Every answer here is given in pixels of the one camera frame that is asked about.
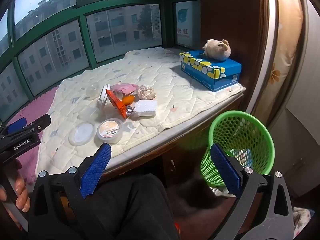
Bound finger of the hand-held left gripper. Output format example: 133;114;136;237
0;118;27;141
21;114;52;137

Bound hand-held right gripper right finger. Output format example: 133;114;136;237
210;143;294;240

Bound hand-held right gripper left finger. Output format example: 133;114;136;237
28;142;112;240

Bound clear round plastic lid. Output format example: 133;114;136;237
68;122;95;146

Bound round labelled plastic container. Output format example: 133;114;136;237
97;118;124;144

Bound green plastic mesh basket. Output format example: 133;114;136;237
201;110;275;188

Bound clear plastic dome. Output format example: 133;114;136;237
86;85;101;100

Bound orange snack wrapper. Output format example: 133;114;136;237
106;89;128;119

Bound small orange fruit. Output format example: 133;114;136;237
121;94;136;105

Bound white foam block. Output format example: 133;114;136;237
131;99;159;118

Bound pink packet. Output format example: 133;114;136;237
110;83;138;98

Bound paper ball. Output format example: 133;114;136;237
136;84;157;100

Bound person's left hand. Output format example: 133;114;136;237
0;159;30;213

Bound colourful printed paper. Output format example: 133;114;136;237
229;148;253;168

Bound white crumpled cloth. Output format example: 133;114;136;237
209;186;237;198

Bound pink foam mat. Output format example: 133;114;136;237
0;84;61;187

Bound person's black trouser leg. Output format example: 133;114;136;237
85;173;181;240

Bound grey apartment building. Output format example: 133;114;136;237
0;0;163;117

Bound white floral cloth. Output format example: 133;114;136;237
292;206;312;231

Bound blue spotted tissue box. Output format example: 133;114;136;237
179;50;242;92

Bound white quilted blanket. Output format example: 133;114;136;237
36;47;247;173

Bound beige plush toy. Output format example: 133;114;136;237
203;39;232;62

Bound beige floral fabric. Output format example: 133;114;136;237
264;0;304;99

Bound tree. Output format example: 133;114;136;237
138;5;153;41

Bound white printed cardboard box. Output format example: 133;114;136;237
175;0;201;47

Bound white louvred vent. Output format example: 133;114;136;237
150;4;161;40

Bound green window frame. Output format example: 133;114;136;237
0;0;201;122

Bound brown wooden wall panel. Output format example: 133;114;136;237
199;0;267;112

